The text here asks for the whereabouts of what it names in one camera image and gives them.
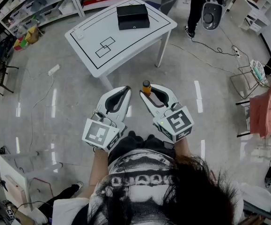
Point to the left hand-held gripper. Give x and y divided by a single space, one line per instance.
101 133

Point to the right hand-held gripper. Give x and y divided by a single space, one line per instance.
178 123

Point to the orange screwdriver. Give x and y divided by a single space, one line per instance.
147 88

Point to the black box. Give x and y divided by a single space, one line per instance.
131 14

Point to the person's left forearm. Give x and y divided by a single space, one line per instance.
97 170

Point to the person's right forearm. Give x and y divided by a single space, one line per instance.
184 147

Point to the red green yellow toy block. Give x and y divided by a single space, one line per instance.
20 44

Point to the person's black trousers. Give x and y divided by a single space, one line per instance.
135 144

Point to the white table with black lines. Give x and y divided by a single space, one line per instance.
130 46

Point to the white power strip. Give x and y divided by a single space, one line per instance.
236 52
53 69

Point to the white remote control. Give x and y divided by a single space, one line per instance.
79 33

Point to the black and white printed t-shirt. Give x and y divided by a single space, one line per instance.
137 191

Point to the grey oval device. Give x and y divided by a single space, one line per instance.
211 16

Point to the blue chair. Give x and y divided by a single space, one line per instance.
170 2

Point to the round patterned tray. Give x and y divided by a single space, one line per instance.
258 71

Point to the pink jacket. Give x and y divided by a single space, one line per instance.
268 109

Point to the white shelving unit with bins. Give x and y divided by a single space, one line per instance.
55 8

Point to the small white table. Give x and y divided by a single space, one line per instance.
11 170

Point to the white cubby shelf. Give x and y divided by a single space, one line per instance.
259 6

